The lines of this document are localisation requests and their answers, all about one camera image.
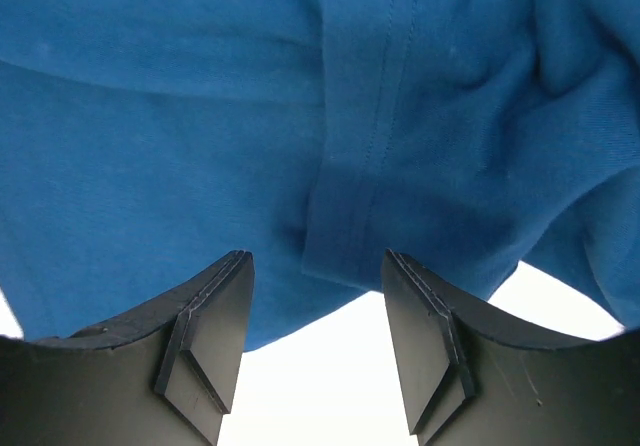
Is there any blue t-shirt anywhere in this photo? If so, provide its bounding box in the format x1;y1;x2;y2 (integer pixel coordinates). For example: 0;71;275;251
1;0;639;349

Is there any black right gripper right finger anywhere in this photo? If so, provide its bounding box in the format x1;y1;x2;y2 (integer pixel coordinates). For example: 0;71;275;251
381;251;639;446

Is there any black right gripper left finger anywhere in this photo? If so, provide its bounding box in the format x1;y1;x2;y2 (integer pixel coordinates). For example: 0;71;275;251
1;251;254;445

